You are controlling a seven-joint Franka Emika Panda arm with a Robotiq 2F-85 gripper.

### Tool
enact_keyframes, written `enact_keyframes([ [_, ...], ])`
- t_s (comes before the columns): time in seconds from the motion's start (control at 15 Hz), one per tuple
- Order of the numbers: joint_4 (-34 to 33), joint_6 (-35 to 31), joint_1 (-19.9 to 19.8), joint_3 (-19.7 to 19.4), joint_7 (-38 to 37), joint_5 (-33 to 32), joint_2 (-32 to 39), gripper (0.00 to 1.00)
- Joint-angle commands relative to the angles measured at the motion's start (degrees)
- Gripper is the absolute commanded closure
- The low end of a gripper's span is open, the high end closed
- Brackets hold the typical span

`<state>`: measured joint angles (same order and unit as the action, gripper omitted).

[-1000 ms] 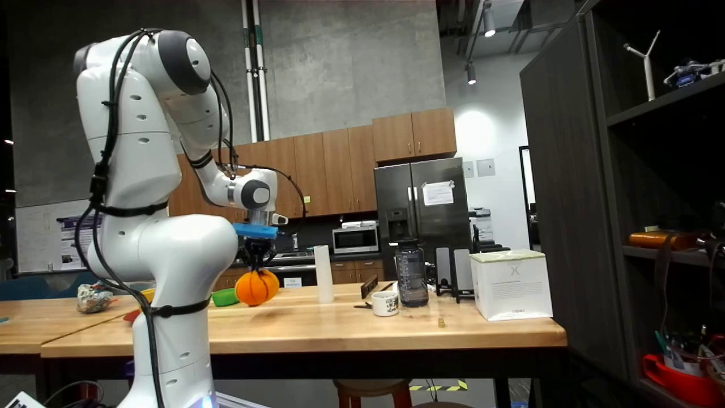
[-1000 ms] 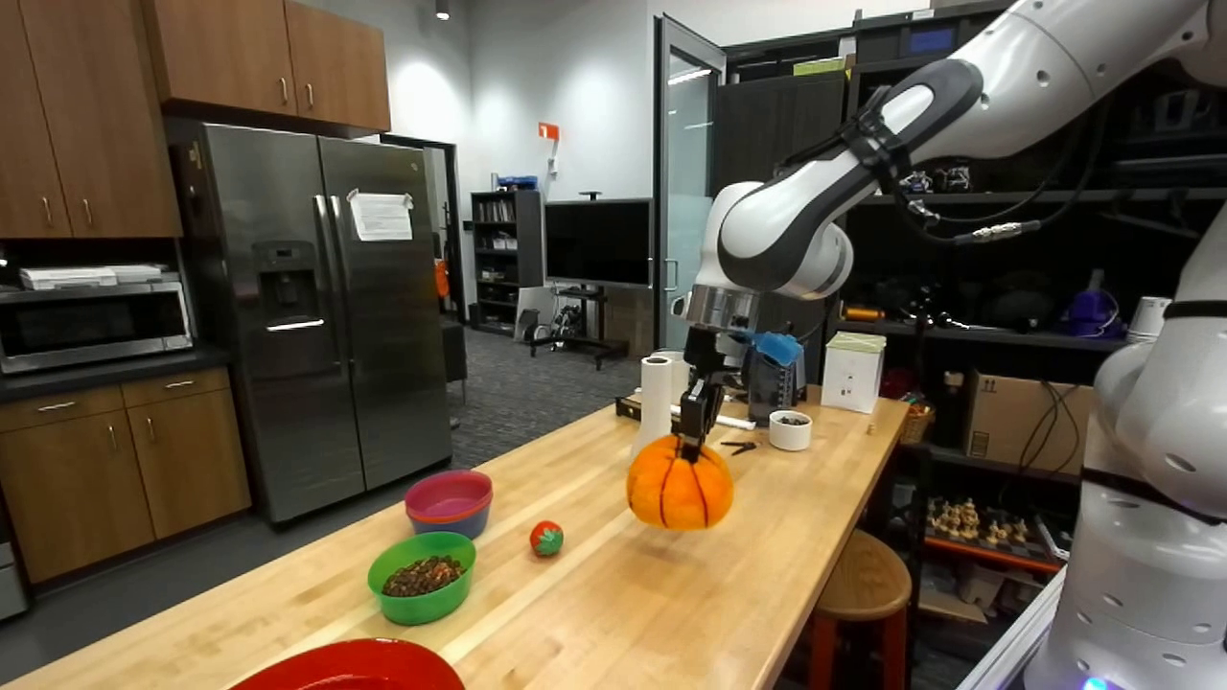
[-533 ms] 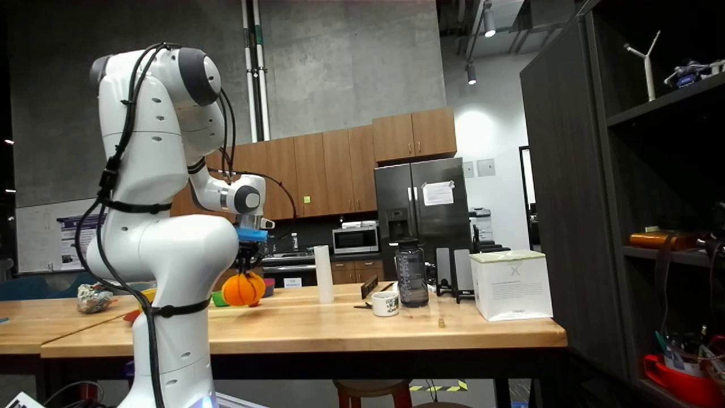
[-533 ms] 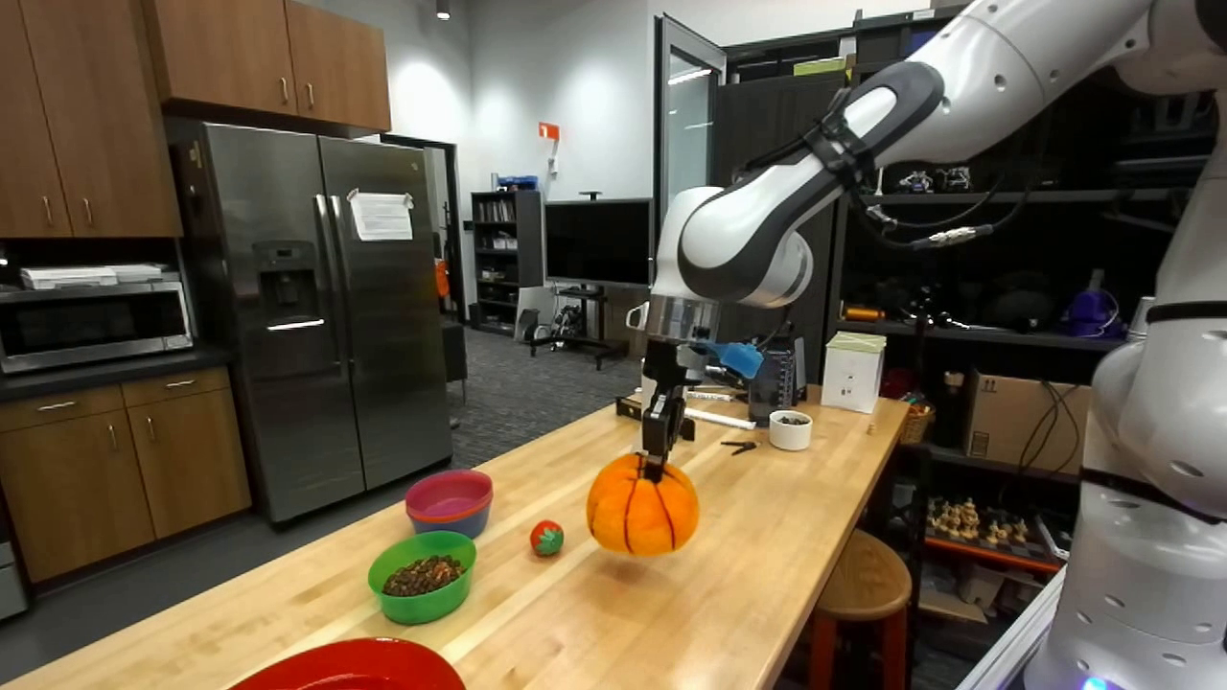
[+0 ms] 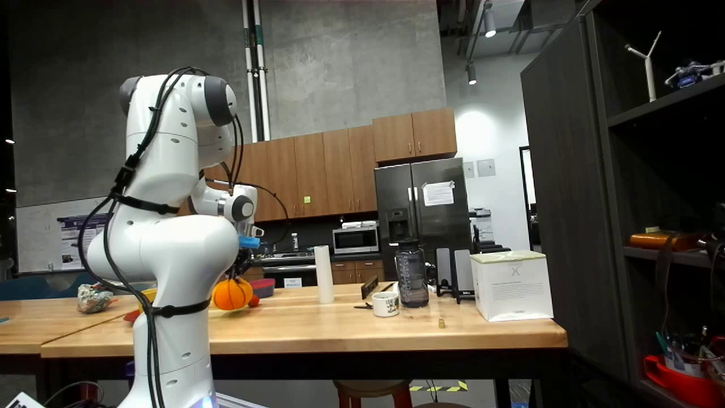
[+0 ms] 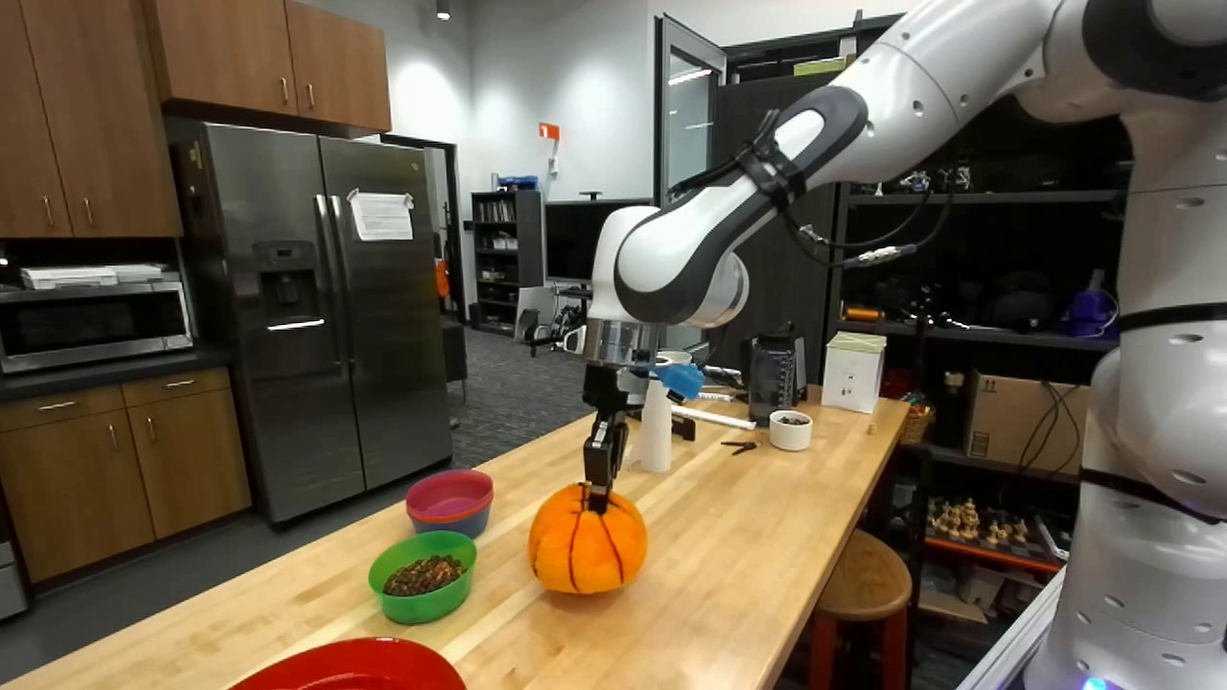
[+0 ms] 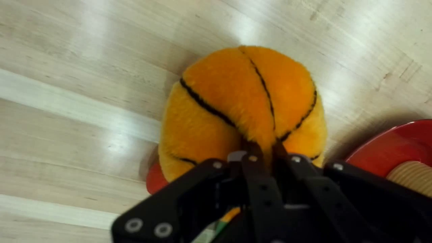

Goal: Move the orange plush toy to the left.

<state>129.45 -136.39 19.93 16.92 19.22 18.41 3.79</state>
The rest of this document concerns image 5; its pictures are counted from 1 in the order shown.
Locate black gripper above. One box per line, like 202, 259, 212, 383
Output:
225, 224, 264, 288

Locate small orange pumpkin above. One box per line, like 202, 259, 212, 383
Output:
210, 276, 256, 312

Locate blue toy vehicle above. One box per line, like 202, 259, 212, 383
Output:
660, 59, 725, 90

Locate red bowl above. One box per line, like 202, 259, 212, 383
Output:
248, 276, 275, 298

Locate white cylinder roll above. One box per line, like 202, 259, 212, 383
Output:
313, 244, 335, 289

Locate silver microwave oven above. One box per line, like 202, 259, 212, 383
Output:
327, 223, 380, 255

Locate small dark tilted block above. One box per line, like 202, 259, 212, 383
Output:
359, 274, 382, 301

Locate white mug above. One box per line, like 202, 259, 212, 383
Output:
369, 285, 403, 318

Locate clear plastic bag bundle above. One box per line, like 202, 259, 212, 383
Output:
75, 280, 116, 318

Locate dark transparent jar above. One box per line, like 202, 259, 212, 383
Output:
393, 238, 429, 308

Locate red stool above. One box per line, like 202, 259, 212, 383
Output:
332, 379, 414, 408

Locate black refrigerator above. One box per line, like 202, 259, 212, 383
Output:
372, 156, 474, 280

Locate vertical metal pipes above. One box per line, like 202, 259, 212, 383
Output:
240, 0, 272, 144

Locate white paper sheet on refrigerator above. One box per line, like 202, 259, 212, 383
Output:
421, 178, 458, 208

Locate yellow green leafy object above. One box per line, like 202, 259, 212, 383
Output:
404, 379, 471, 404

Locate white cardboard box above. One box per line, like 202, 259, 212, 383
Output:
469, 250, 555, 323

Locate dark shelf unit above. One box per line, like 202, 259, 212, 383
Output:
519, 0, 725, 408

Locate orange cylinder on shelf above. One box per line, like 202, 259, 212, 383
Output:
625, 228, 688, 251

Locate red bucket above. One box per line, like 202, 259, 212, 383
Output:
638, 348, 725, 408

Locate white wind turbine model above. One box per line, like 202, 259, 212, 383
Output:
621, 29, 664, 104

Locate black table frame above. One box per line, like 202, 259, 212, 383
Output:
35, 345, 570, 408

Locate brown wooden wall cabinets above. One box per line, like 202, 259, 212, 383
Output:
202, 107, 458, 227

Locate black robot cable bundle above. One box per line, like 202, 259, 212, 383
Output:
77, 66, 291, 408

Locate white wall poster board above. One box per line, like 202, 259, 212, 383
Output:
12, 198, 116, 276

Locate black wire stand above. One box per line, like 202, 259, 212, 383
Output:
434, 276, 476, 303

